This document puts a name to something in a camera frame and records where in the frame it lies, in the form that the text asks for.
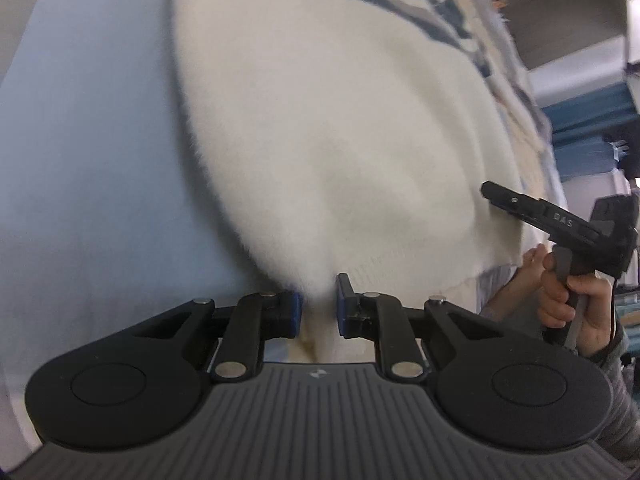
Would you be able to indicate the white fuzzy sweater blue stripes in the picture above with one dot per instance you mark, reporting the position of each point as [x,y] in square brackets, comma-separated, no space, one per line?
[340,135]

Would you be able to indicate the person's right hand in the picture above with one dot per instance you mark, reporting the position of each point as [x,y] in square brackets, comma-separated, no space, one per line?
[595,310]

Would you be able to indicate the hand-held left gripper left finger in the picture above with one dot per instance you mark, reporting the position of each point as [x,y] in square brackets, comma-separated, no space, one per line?
[296,312]

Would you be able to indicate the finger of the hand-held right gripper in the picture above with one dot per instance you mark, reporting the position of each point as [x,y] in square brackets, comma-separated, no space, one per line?
[540,212]

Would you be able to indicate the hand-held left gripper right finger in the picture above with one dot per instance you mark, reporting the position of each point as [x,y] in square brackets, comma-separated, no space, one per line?
[342,305]

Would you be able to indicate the checked patchwork blanket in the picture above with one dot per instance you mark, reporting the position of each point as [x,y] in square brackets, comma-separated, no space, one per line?
[100,160]

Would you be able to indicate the person's right forearm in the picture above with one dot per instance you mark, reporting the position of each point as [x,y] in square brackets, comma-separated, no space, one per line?
[620,400]

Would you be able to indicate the blue curtain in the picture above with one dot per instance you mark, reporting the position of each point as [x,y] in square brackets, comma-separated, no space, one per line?
[585,125]

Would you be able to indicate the grey cabinet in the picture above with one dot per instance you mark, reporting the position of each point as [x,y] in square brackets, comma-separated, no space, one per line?
[560,10]

